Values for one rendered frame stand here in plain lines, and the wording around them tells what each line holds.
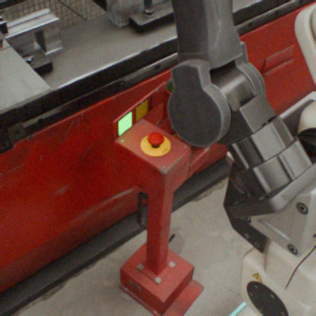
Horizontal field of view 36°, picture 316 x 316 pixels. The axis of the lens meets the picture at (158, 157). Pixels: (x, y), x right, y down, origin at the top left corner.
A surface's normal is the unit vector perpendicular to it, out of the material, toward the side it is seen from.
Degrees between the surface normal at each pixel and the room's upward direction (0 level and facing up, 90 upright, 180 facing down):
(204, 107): 79
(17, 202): 90
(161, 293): 1
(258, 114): 39
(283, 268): 90
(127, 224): 0
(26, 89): 0
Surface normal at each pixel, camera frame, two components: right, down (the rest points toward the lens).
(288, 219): -0.74, 0.48
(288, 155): 0.28, -0.10
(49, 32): 0.62, 0.60
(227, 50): 0.75, 0.08
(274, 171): -0.14, 0.16
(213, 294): 0.04, -0.67
